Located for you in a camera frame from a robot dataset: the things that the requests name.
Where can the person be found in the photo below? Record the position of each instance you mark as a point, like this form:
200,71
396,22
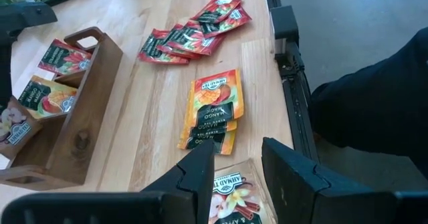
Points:
368,110

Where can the packets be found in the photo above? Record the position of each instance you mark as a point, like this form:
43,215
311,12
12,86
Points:
16,130

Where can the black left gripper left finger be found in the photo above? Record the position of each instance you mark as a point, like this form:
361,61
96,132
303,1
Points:
197,177

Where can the wooden three-slot tea box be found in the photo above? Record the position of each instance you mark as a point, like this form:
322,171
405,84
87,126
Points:
83,117

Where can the black stereo camera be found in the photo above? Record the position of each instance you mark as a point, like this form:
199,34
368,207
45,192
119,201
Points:
284,21

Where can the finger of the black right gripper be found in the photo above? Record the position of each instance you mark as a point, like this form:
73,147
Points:
5,73

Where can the orange mango tea packet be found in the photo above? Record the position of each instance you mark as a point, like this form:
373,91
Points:
214,129
207,143
217,93
47,97

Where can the brown vanilla tea packet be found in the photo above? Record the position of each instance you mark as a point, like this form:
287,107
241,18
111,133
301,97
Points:
234,190

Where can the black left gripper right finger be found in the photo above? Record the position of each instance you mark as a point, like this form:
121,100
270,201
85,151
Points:
291,184

